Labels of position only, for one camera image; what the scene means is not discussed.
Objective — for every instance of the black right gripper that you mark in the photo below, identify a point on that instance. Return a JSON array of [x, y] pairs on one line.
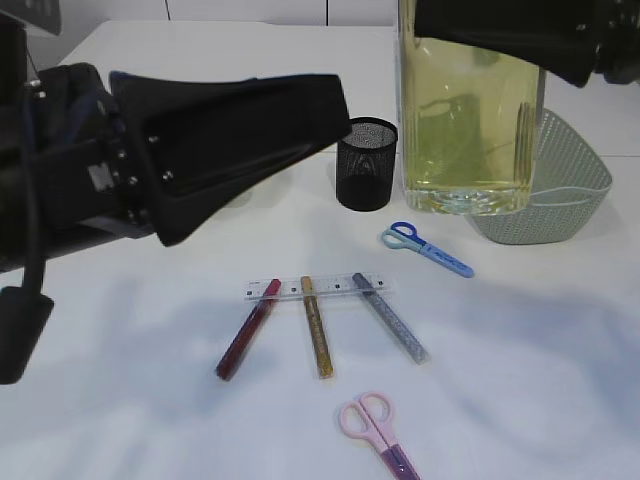
[[571, 39]]

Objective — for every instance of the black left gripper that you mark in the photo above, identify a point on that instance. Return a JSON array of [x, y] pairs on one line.
[[70, 174]]

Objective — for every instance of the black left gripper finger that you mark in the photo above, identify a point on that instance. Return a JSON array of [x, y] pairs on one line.
[[24, 315], [197, 146]]

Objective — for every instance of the yellow tea bottle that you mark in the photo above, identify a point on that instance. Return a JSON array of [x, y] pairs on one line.
[[468, 118]]

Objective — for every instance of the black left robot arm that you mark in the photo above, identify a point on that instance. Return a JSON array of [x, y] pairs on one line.
[[20, 60]]

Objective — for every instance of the green woven plastic basket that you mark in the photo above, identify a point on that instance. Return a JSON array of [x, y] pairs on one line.
[[570, 183]]

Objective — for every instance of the black mesh pen holder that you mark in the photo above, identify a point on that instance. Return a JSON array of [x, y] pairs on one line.
[[365, 164]]

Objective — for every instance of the red glitter pen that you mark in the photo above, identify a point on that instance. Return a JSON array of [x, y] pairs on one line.
[[235, 353]]

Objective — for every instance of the clear plastic ruler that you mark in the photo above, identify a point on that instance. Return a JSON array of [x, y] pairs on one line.
[[291, 289]]

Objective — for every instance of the gold glitter pen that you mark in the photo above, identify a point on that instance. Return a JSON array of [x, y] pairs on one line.
[[316, 327]]

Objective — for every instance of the silver glitter pen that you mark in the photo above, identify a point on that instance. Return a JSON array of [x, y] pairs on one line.
[[391, 320]]

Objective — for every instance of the blue scissors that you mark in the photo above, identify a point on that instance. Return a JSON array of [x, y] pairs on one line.
[[404, 235]]

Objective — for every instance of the pink scissors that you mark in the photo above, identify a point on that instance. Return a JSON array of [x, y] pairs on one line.
[[369, 417]]

